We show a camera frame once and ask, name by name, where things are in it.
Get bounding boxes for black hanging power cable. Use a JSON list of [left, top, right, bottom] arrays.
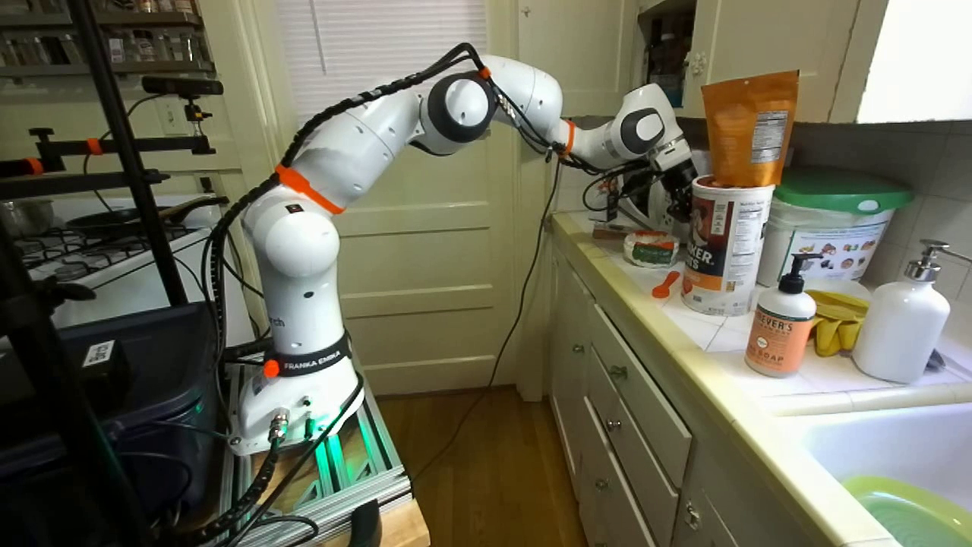
[[411, 150, 565, 481]]

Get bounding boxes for white soap dispenser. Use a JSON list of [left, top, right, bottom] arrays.
[[850, 238, 972, 387]]

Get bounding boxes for cream base cabinet with drawers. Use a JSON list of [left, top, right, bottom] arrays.
[[542, 230, 844, 547]]

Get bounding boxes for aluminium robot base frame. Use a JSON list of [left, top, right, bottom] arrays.
[[211, 382, 420, 547]]

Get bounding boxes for white orange oats canister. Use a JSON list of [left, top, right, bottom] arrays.
[[679, 174, 777, 319]]

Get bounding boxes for shelf with jars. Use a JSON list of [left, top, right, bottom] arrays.
[[0, 0, 220, 79]]

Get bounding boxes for white kitchen sink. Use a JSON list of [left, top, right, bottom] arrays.
[[782, 397, 972, 547]]

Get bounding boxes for round white tub orange label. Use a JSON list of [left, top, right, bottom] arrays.
[[622, 228, 683, 272]]

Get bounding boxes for cream wall cabinets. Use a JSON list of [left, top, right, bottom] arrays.
[[510, 0, 972, 127]]

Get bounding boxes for orange plastic spoon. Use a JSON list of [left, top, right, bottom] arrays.
[[649, 268, 683, 304]]

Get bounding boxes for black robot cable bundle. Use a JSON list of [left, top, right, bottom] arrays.
[[196, 39, 572, 352]]

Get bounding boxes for black camera on stand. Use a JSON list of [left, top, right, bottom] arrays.
[[138, 74, 226, 127]]

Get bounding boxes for green plastic bowl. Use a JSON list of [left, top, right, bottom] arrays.
[[841, 473, 972, 547]]

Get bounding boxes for black clamp bar orange clips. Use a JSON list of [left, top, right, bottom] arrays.
[[0, 124, 220, 200]]

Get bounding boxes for white bucket with green lid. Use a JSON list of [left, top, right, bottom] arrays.
[[757, 165, 913, 296]]

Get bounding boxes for black slanted stand pole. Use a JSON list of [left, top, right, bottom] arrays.
[[63, 0, 190, 310]]

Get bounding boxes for white gas stove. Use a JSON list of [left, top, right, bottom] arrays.
[[0, 192, 256, 347]]

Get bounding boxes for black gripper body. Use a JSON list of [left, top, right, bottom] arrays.
[[653, 162, 700, 228]]

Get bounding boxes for small dark bottle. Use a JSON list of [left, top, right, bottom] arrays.
[[598, 180, 622, 228]]

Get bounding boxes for white panelled door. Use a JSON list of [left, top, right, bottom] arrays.
[[206, 0, 555, 397]]

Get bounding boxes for orange snack bag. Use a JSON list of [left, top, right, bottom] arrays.
[[698, 71, 802, 192]]

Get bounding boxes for yellow rubber gloves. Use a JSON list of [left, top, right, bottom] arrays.
[[807, 286, 870, 358]]

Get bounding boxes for orange soap pump bottle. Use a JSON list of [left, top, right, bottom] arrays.
[[745, 251, 821, 380]]

